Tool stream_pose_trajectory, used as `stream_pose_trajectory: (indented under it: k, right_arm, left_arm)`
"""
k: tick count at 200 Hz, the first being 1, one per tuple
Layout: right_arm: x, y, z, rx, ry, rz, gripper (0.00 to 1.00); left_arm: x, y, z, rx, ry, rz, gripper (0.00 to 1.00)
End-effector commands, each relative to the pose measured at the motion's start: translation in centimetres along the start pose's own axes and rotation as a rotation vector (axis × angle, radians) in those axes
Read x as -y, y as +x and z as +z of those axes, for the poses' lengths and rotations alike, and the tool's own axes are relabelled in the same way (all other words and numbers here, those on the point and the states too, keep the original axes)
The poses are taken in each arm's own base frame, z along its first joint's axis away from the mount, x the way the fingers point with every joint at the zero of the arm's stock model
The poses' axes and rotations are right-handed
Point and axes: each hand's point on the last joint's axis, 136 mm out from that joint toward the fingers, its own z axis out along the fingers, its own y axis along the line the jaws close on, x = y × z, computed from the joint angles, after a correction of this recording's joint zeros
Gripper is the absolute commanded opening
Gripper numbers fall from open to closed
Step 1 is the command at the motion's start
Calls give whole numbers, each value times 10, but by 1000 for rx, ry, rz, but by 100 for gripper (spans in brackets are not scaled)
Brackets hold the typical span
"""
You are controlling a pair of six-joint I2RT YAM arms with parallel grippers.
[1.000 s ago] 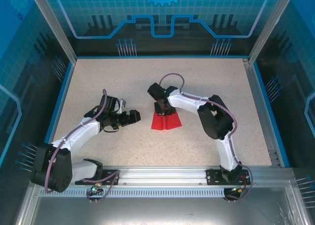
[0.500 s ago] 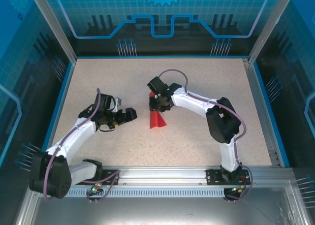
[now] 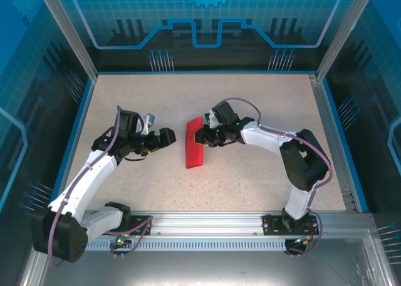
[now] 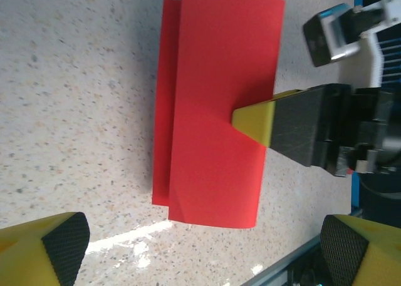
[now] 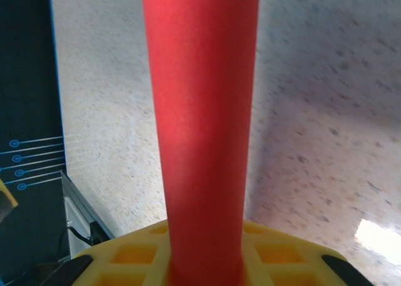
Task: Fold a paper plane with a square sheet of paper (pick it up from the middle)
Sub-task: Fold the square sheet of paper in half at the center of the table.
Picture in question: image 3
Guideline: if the red paper sheet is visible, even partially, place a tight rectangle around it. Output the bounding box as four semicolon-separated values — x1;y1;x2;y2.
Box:
184;116;205;169

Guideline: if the blue table border strip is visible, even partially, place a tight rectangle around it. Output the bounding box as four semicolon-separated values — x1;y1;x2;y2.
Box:
322;79;370;213
46;78;96;213
93;69;319;76

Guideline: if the aluminium base beam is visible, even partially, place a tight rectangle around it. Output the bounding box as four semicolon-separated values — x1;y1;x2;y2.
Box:
84;211;375;237

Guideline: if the blue printed side panel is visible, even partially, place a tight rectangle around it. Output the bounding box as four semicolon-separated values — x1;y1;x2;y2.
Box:
325;0;401;237
0;0;95;286

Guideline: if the grey metal floor plate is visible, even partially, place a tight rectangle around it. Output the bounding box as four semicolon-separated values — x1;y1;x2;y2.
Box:
18;229;395;286

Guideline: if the blue printed rear panel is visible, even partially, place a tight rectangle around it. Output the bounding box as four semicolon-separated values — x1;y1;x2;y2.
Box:
51;0;361;73

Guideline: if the thin black left camera cable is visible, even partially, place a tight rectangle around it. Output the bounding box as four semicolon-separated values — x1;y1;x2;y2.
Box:
123;151;152;162

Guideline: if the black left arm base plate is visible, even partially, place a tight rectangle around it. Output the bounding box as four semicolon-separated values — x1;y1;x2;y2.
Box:
120;215;154;236

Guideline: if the left cable connector green light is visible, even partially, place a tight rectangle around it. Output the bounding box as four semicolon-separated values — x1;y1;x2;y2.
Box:
114;232;131;248

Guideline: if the cable connector green light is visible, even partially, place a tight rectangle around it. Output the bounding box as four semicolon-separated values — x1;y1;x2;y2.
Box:
114;232;131;248
293;235;315;247

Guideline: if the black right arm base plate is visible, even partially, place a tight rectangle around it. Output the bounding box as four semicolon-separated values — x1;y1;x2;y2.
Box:
262;213;318;236

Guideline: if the aluminium side rail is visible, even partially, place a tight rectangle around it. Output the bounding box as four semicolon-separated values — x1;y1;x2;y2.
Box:
308;74;358;212

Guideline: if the slotted grey cable duct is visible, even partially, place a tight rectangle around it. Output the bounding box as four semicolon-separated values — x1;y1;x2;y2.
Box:
86;239;288;252

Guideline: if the aluminium frame post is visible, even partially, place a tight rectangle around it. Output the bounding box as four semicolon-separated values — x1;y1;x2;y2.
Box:
316;0;377;80
33;0;98;80

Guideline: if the right cable connector green light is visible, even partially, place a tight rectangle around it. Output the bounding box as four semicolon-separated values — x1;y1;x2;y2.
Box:
293;235;315;247

